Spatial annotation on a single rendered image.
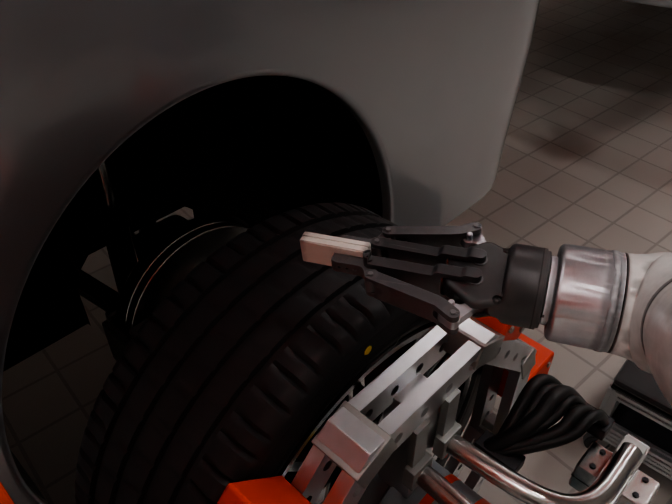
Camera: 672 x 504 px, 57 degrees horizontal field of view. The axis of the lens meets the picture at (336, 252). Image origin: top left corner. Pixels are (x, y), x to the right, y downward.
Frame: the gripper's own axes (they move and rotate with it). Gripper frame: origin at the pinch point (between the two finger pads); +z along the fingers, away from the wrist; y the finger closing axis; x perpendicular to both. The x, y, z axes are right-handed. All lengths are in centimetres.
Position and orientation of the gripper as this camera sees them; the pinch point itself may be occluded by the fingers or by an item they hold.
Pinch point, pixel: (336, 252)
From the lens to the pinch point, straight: 62.0
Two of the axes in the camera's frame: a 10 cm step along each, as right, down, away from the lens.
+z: -9.4, -1.7, 2.8
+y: 3.2, -6.8, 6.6
